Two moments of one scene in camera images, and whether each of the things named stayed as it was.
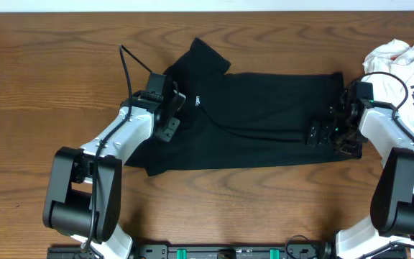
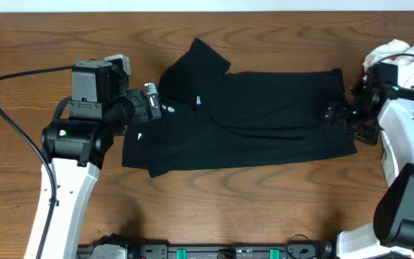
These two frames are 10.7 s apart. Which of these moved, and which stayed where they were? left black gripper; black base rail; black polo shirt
Moved: left black gripper
Stayed: black polo shirt; black base rail
